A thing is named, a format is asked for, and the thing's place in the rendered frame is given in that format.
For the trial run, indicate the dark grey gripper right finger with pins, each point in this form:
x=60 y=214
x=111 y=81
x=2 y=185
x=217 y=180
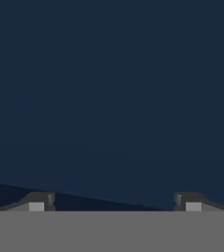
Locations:
x=191 y=199

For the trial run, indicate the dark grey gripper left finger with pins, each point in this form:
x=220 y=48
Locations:
x=38 y=199

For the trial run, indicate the dark blue cupboard front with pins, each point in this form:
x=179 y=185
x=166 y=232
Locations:
x=110 y=92

